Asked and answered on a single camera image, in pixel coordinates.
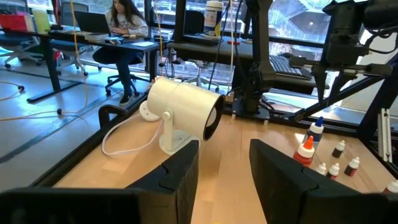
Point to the black side desk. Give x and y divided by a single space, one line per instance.
217 51

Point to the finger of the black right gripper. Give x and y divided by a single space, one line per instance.
339 81
320 82

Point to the black keyboard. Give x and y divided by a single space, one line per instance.
284 66

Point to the blue office chair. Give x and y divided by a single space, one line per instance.
15 42

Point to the black office chair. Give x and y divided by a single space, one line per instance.
108 91

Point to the red food colouring bottle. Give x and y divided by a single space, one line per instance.
304 155

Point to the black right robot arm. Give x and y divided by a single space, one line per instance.
259 46

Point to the small white-capped dye bottle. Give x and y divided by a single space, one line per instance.
339 148
321 169
352 166
333 171
391 186

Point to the blue food colouring bottle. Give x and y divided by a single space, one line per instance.
315 129

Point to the black chair backrest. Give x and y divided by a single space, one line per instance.
193 22

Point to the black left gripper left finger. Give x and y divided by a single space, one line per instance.
174 186

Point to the black office desk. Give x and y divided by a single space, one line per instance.
51 59

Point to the green folder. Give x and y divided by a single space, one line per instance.
42 21

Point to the white wipes tub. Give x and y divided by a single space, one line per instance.
214 18

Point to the red storage box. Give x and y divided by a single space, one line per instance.
12 22

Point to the black laptop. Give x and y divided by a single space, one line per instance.
91 22

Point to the white chair base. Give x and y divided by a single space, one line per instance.
199 77

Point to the person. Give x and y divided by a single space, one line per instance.
124 21

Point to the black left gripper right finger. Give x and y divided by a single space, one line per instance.
276 186

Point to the white paper sheet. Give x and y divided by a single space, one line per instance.
143 43

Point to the silver metal bracket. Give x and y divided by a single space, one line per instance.
385 137

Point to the white cylindrical spot lamp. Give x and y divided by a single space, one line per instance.
186 105

